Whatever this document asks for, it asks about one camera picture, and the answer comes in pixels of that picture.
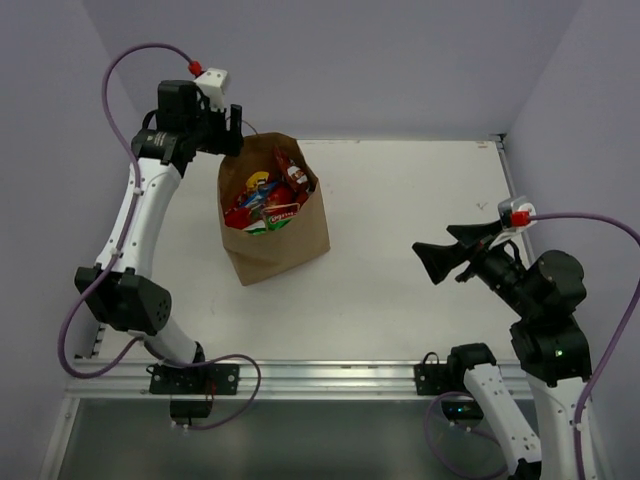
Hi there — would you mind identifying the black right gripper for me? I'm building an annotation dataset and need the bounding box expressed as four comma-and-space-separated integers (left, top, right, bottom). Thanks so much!
413, 216, 540, 318

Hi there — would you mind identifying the yellow M&M's packet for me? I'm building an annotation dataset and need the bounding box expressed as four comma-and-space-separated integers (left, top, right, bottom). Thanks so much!
246, 171, 270, 192

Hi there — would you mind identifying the brown paper bag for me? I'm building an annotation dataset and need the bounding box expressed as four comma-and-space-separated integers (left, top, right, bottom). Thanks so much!
217, 132, 330, 286

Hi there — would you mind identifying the blue M&M's packet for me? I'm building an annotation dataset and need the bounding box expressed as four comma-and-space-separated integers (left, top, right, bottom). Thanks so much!
236, 182, 278, 209

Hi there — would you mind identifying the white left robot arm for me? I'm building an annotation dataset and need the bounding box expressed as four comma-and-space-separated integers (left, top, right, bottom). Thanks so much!
74, 70, 243, 393

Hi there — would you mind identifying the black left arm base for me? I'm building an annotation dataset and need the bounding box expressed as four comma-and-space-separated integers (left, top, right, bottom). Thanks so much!
146, 363, 240, 425

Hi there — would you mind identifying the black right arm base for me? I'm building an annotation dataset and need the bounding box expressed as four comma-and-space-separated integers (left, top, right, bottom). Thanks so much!
413, 352, 484, 424

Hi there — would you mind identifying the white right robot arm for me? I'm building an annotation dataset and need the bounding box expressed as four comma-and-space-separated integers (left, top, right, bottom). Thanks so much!
412, 222, 598, 479

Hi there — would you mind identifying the dark red Dove chocolate bag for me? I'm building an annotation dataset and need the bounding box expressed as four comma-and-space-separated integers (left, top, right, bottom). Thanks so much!
282, 159, 309, 193

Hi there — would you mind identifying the red Doritos bag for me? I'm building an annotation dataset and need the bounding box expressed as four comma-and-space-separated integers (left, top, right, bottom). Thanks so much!
273, 147, 314, 206

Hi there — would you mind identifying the red snack bag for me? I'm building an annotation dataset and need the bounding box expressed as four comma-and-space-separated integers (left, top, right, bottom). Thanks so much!
223, 182, 296, 230

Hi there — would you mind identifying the green Chuba cassava bag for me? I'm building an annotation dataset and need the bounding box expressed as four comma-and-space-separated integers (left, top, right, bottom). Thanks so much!
244, 203, 301, 235

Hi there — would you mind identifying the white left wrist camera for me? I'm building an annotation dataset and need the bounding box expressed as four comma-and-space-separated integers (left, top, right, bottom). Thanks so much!
194, 68, 230, 111

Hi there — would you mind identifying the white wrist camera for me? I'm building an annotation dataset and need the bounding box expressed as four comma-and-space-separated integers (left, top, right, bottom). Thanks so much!
498, 196, 536, 234
194, 68, 230, 111

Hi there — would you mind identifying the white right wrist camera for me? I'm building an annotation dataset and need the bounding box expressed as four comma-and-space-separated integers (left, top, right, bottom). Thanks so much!
498, 196, 536, 234

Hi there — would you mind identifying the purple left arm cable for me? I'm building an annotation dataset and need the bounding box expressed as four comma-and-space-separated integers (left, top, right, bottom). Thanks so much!
58, 43, 262, 432

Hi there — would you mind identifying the aluminium front mounting rail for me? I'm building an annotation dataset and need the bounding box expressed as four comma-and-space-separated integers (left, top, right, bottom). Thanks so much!
64, 358, 419, 401

